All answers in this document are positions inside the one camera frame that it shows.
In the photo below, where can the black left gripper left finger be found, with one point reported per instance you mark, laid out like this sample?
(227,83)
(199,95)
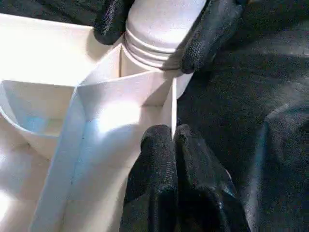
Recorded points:
(154,176)

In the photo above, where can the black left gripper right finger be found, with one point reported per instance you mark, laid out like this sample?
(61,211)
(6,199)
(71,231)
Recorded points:
(205,183)

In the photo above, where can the white plastic table leg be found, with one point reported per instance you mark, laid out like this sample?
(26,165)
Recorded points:
(164,24)

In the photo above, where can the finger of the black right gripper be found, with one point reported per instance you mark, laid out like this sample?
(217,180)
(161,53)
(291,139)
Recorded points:
(205,41)
(108,24)

